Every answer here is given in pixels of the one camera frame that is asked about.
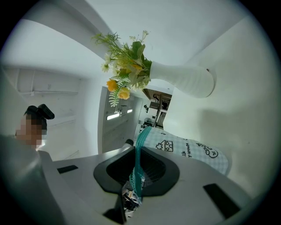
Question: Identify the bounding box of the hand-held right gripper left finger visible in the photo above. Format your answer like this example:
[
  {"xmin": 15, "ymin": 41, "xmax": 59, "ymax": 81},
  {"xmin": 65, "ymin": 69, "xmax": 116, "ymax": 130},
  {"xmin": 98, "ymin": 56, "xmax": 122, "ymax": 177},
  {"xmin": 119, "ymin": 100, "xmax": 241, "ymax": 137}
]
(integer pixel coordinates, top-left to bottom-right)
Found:
[{"xmin": 53, "ymin": 145, "xmax": 135, "ymax": 225}]

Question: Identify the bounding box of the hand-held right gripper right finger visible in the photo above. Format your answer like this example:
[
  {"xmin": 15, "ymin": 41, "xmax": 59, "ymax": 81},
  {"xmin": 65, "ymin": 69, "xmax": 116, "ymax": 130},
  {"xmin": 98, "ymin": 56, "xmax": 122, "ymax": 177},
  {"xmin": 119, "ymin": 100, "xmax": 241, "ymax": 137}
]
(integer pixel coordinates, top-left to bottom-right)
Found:
[{"xmin": 131, "ymin": 145, "xmax": 252, "ymax": 225}]

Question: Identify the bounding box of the clear zip pouch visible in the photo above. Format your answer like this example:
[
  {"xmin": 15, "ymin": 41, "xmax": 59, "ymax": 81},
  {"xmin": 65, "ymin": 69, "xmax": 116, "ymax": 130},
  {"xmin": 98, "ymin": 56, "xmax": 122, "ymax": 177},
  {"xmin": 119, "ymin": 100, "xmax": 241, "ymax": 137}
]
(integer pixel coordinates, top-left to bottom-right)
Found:
[{"xmin": 128, "ymin": 126, "xmax": 229, "ymax": 204}]

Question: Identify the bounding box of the person's face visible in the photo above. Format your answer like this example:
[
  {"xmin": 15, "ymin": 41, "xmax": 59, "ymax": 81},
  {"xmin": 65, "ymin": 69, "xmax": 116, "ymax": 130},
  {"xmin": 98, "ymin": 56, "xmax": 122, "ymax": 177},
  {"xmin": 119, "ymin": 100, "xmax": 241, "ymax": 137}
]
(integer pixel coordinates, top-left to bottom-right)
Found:
[{"xmin": 15, "ymin": 113, "xmax": 48, "ymax": 152}]

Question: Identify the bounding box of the white table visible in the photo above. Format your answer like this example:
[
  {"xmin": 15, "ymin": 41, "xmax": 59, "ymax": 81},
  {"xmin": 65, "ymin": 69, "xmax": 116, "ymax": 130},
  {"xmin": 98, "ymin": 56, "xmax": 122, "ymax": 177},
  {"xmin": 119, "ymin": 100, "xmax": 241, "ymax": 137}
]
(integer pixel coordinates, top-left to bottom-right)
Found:
[{"xmin": 163, "ymin": 15, "xmax": 277, "ymax": 194}]

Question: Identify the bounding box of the white ribbed vase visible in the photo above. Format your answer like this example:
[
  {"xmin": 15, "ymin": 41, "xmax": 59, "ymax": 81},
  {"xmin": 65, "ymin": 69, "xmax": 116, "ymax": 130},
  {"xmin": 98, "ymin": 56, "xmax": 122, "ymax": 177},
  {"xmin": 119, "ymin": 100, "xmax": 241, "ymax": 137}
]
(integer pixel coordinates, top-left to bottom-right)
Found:
[{"xmin": 149, "ymin": 61, "xmax": 217, "ymax": 99}]

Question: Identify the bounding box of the artificial flower bouquet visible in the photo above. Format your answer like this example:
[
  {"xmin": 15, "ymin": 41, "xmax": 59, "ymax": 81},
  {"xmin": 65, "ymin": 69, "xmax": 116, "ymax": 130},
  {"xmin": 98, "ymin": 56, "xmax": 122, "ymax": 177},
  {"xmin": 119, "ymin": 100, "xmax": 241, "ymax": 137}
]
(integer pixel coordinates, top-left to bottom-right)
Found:
[{"xmin": 90, "ymin": 30, "xmax": 153, "ymax": 109}]

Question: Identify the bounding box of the black head-worn camera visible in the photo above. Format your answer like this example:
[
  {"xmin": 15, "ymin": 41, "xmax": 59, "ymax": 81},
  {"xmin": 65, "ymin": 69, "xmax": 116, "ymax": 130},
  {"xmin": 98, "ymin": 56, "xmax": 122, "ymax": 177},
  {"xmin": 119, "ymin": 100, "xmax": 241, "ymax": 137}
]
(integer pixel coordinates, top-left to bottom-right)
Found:
[{"xmin": 27, "ymin": 103, "xmax": 55, "ymax": 121}]

